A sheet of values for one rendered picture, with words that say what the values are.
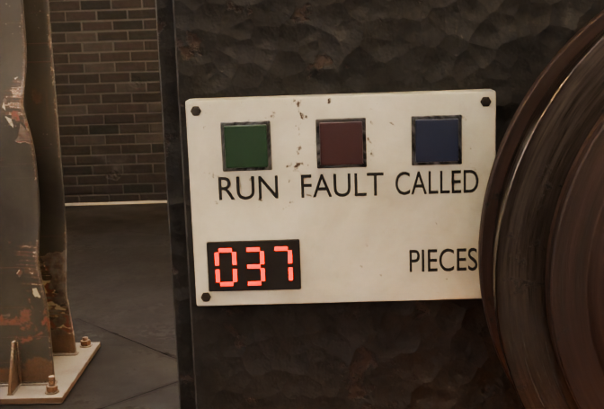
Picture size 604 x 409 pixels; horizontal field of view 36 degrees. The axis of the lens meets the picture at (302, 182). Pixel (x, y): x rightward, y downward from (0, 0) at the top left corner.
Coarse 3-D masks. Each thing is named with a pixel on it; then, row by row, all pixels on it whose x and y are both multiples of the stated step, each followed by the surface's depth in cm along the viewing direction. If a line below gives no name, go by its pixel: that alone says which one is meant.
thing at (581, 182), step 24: (600, 120) 64; (600, 144) 62; (576, 168) 63; (600, 168) 63; (576, 192) 63; (600, 192) 63; (576, 216) 63; (600, 216) 63; (552, 240) 64; (576, 240) 64; (600, 240) 63; (552, 264) 64; (576, 264) 64; (600, 264) 63; (552, 288) 64; (576, 288) 64; (600, 288) 63; (552, 312) 65; (576, 312) 65; (600, 312) 63; (552, 336) 66; (576, 336) 65; (600, 336) 64; (576, 360) 65; (600, 360) 65; (576, 384) 65; (600, 384) 65; (600, 408) 66
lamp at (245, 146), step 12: (228, 132) 77; (240, 132) 77; (252, 132) 77; (264, 132) 77; (228, 144) 78; (240, 144) 78; (252, 144) 78; (264, 144) 78; (228, 156) 78; (240, 156) 78; (252, 156) 78; (264, 156) 78
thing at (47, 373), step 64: (0, 0) 314; (0, 64) 318; (0, 128) 322; (0, 192) 326; (0, 256) 330; (64, 256) 359; (0, 320) 334; (64, 320) 364; (0, 384) 337; (64, 384) 337
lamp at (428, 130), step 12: (420, 120) 77; (432, 120) 77; (444, 120) 77; (456, 120) 77; (420, 132) 77; (432, 132) 77; (444, 132) 77; (456, 132) 77; (420, 144) 77; (432, 144) 77; (444, 144) 77; (456, 144) 77; (420, 156) 77; (432, 156) 77; (444, 156) 77; (456, 156) 77
